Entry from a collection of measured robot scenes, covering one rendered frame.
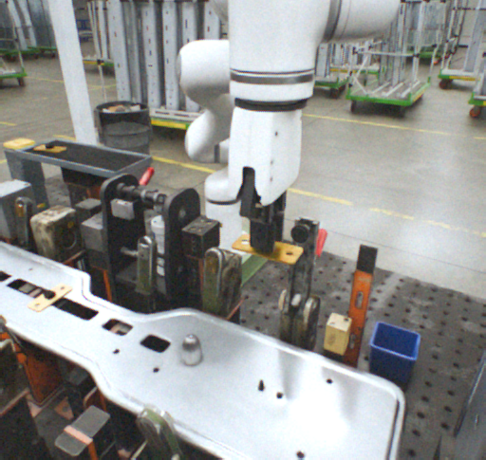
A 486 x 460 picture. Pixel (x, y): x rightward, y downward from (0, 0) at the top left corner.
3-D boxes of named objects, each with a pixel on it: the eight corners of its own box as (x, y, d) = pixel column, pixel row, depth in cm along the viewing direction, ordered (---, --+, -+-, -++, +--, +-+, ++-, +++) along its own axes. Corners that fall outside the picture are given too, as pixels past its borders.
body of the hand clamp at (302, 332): (271, 432, 87) (278, 305, 70) (284, 408, 92) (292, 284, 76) (297, 445, 84) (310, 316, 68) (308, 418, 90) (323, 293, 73)
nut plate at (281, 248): (229, 248, 50) (229, 240, 49) (243, 234, 53) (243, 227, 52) (292, 266, 47) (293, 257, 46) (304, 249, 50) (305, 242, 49)
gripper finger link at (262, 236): (252, 194, 46) (252, 244, 49) (239, 205, 44) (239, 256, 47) (277, 200, 45) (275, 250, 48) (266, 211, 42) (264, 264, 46)
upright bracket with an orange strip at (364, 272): (326, 450, 83) (358, 245, 60) (327, 444, 84) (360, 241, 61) (340, 456, 82) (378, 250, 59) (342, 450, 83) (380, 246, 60)
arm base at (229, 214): (219, 223, 149) (218, 178, 139) (262, 240, 139) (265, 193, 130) (184, 247, 135) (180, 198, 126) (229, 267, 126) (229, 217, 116)
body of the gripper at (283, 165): (258, 80, 46) (257, 171, 52) (213, 95, 38) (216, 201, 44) (322, 84, 43) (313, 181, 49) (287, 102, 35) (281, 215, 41)
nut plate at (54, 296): (38, 313, 76) (37, 307, 76) (26, 306, 78) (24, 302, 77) (74, 288, 83) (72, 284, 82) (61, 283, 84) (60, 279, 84)
